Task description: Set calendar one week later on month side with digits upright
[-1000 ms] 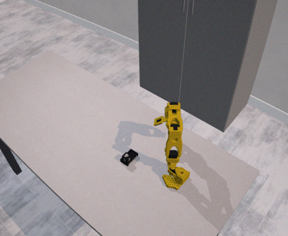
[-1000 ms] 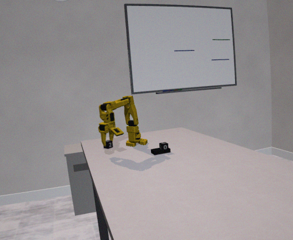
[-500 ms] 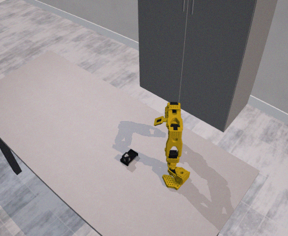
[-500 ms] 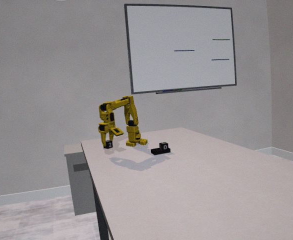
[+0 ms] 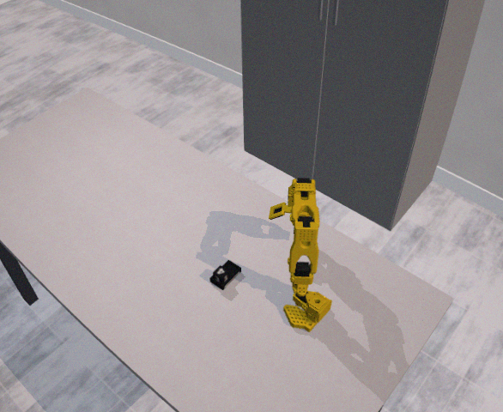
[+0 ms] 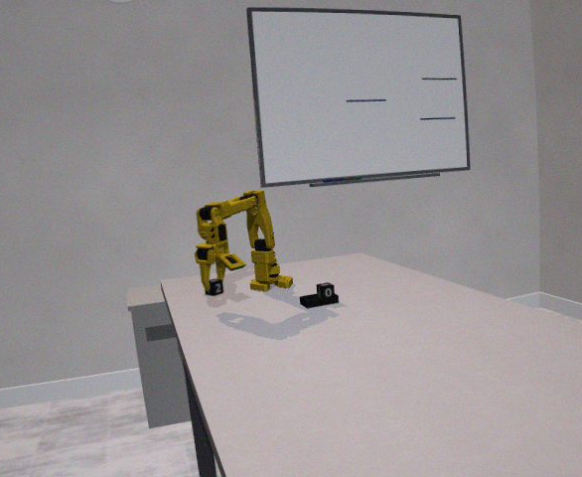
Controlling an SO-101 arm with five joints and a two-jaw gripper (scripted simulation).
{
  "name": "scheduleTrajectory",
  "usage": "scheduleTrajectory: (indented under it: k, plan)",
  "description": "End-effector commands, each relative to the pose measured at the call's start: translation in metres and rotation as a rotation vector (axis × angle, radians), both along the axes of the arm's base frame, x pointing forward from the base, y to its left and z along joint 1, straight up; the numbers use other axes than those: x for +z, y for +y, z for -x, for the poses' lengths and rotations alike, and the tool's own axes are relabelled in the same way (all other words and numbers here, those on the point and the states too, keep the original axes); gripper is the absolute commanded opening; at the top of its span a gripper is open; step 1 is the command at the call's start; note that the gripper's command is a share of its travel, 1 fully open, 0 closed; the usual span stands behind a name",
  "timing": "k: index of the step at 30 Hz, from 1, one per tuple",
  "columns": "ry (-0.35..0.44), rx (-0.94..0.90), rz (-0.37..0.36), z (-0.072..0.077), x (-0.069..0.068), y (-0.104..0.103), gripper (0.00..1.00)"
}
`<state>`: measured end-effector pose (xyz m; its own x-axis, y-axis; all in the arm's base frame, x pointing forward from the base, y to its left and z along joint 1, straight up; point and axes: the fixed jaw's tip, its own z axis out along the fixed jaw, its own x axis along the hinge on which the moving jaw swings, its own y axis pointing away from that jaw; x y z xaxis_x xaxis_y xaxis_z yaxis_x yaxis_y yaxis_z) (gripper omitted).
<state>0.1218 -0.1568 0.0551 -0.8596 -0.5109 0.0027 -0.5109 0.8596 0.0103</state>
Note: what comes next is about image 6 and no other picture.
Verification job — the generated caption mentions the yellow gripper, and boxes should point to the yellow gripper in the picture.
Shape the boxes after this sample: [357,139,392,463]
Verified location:
[195,241,246,291]

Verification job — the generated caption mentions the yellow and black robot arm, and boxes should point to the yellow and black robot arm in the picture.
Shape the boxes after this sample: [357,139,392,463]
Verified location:
[197,190,293,292]

